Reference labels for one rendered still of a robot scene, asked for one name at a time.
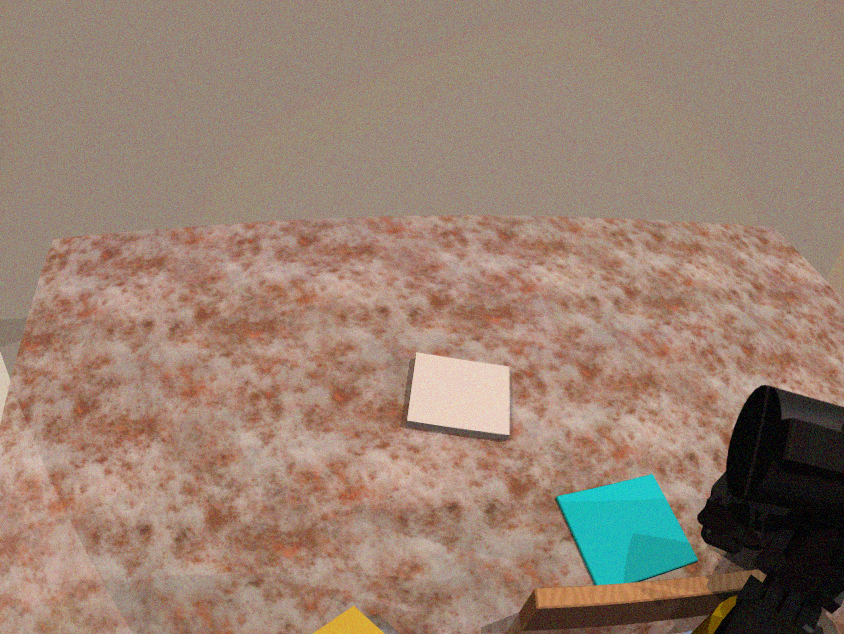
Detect brown wooden bar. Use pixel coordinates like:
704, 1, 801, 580
519, 569, 767, 631

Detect beige flat rectangular block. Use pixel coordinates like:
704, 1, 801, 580
406, 352, 510, 441

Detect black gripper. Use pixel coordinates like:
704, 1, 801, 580
713, 511, 844, 634

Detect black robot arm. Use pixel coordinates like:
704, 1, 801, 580
697, 385, 844, 575

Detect yellow block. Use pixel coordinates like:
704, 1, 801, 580
313, 606, 385, 634

